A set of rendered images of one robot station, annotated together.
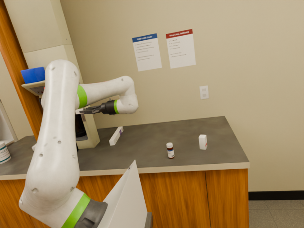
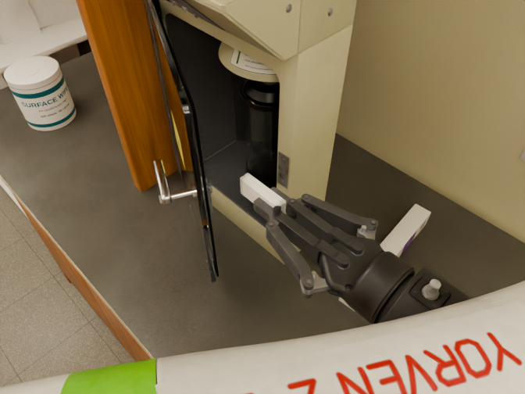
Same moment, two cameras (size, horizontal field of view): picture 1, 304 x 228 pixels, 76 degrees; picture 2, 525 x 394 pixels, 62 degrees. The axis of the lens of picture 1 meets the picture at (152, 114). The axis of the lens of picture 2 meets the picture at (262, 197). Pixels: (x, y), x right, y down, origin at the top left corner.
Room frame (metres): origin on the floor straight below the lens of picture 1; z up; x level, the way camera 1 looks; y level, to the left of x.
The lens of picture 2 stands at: (0.94, 0.27, 1.70)
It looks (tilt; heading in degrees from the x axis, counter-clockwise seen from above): 48 degrees down; 32
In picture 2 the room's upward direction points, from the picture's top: straight up
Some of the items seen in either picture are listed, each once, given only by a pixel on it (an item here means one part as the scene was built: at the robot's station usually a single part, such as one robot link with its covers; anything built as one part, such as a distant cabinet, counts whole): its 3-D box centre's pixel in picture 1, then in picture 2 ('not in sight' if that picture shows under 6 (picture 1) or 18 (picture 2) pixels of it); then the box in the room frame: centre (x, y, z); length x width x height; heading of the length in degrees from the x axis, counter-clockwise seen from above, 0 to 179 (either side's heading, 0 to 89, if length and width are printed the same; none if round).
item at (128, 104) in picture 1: (126, 104); not in sight; (1.18, 0.14, 1.28); 0.14 x 0.11 x 0.13; 77
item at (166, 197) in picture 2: not in sight; (173, 180); (1.27, 0.64, 1.20); 0.10 x 0.05 x 0.03; 50
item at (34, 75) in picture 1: (34, 75); not in sight; (1.37, 0.74, 1.55); 0.10 x 0.10 x 0.09; 77
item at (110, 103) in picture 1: (112, 106); (420, 314); (1.20, 0.24, 1.28); 0.09 x 0.06 x 0.12; 167
